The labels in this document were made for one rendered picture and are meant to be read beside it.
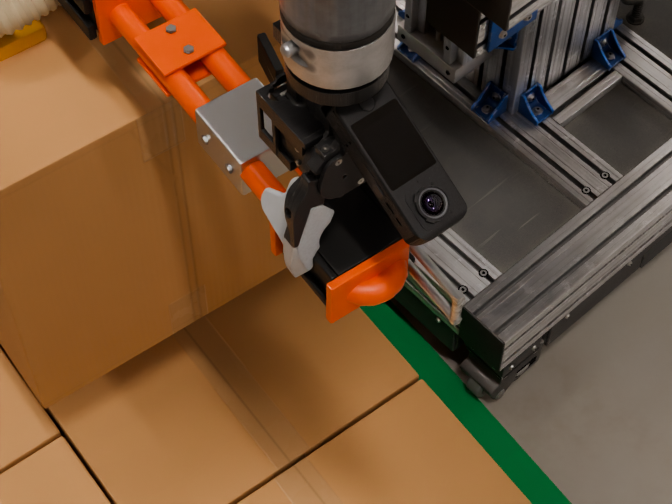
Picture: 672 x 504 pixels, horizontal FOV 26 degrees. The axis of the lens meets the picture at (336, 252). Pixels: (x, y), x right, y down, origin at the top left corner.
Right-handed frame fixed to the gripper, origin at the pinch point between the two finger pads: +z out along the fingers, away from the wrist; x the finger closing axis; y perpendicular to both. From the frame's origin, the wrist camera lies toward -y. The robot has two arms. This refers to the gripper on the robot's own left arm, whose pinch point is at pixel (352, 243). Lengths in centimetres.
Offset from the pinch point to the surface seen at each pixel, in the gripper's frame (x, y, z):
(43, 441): 20, 35, 66
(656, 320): -82, 22, 119
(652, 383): -73, 14, 119
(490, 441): -45, 21, 119
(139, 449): 12, 27, 66
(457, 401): -45, 30, 119
